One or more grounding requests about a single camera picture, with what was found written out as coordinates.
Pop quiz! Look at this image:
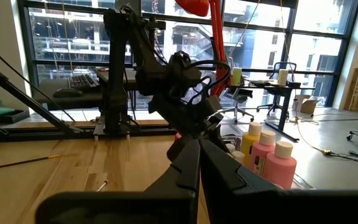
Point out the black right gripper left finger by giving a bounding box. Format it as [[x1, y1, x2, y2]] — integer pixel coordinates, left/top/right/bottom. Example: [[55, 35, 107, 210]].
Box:
[[35, 139, 201, 224]]

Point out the large window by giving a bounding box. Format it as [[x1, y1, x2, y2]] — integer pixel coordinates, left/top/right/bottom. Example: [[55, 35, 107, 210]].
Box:
[[17, 0, 358, 110]]

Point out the black diagonal strut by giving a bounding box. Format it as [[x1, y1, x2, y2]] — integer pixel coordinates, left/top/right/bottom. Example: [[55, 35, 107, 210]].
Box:
[[0, 29, 85, 134]]

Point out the cardboard box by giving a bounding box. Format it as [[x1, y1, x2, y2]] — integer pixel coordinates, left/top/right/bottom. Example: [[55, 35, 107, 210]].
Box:
[[293, 95, 323, 114]]

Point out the black keyboard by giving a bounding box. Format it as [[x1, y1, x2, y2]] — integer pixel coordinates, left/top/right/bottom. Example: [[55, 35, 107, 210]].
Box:
[[67, 73, 101, 91]]

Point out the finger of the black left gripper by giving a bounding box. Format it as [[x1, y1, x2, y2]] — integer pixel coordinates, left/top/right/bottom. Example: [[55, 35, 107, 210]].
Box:
[[208, 124, 231, 153], [166, 133, 195, 162]]

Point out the white canister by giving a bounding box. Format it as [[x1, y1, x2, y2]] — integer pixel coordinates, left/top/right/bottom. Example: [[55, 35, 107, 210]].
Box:
[[277, 68, 289, 86]]

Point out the teal cloth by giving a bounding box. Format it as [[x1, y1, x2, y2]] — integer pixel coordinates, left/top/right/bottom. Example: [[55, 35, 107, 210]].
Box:
[[0, 105, 17, 118]]

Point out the yellow cable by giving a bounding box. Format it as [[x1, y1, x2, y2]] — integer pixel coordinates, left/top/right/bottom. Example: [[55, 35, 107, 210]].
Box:
[[292, 93, 358, 156]]

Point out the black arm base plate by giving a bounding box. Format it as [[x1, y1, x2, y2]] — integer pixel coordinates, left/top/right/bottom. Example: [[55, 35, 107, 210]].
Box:
[[93, 119, 136, 138]]

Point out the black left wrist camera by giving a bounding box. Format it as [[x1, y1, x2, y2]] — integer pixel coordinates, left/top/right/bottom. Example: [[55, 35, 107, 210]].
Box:
[[202, 95, 225, 125]]

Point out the black work table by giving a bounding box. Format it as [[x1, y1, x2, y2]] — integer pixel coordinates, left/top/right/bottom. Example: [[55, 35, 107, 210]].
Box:
[[244, 79, 316, 142]]

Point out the pink large paint bottle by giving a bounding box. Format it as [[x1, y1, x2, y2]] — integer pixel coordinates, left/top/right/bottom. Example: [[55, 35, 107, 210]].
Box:
[[249, 129, 277, 178], [262, 140, 298, 190]]

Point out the red desk lamp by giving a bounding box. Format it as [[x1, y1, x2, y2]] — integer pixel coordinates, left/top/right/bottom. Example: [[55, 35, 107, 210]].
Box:
[[174, 0, 232, 141]]

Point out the black handled paintbrush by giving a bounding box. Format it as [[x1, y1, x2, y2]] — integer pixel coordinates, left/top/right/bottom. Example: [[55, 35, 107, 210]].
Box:
[[0, 154, 77, 171], [95, 179, 109, 192]]

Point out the yellow large paint bottle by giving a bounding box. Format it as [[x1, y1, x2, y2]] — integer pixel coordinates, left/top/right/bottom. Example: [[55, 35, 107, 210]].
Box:
[[240, 121, 263, 167]]

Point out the grey side desk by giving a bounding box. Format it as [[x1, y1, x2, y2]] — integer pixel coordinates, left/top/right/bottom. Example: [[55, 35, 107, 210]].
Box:
[[32, 77, 105, 110]]

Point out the black office chair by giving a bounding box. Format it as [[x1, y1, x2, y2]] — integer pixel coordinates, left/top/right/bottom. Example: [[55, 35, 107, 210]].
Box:
[[256, 61, 298, 119], [219, 86, 256, 125]]

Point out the black computer mouse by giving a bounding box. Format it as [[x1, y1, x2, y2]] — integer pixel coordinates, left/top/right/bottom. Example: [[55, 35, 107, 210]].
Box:
[[52, 88, 83, 99]]

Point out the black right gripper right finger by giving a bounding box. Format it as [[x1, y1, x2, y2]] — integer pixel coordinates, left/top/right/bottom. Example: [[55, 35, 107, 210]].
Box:
[[201, 139, 358, 224]]

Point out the yellow-green canister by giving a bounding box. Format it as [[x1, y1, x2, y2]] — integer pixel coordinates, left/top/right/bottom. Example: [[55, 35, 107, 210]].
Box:
[[231, 67, 242, 86]]

